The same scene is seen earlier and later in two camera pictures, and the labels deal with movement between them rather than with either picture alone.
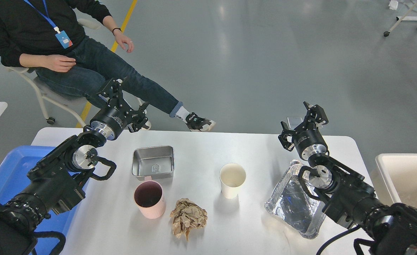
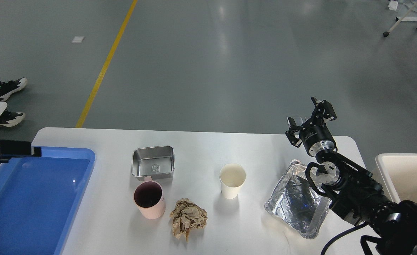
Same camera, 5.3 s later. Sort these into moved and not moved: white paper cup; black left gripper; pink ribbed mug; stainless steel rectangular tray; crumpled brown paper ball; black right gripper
Moved: black right gripper; black left gripper
Not moved: crumpled brown paper ball; stainless steel rectangular tray; white paper cup; pink ribbed mug
